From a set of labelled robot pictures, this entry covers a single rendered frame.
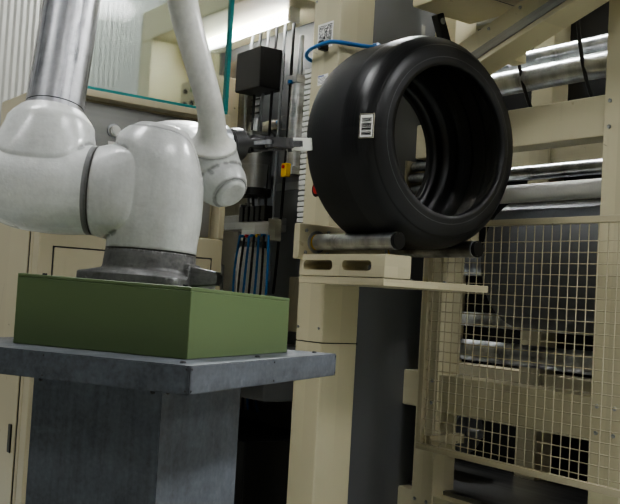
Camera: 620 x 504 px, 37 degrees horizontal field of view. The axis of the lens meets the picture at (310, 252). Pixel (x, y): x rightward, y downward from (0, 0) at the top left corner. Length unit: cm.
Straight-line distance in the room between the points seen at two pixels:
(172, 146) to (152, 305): 30
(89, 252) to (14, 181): 98
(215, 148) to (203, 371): 71
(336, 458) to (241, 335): 125
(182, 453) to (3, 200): 51
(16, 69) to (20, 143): 413
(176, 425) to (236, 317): 19
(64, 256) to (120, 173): 100
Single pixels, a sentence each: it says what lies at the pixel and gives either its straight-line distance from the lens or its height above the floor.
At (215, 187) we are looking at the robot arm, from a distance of 189.
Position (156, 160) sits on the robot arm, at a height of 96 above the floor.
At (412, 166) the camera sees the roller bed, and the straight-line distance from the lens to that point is 301.
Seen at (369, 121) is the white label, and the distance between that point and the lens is 227.
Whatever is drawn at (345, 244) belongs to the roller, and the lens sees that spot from 245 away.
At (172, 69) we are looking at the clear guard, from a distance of 275.
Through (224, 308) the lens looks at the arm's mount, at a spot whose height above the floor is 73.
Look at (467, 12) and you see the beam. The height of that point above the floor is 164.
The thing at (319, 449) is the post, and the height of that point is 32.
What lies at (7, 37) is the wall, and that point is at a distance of 571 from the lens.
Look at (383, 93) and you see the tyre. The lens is 230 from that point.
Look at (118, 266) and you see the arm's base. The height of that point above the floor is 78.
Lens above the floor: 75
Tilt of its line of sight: 3 degrees up
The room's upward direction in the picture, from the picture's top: 3 degrees clockwise
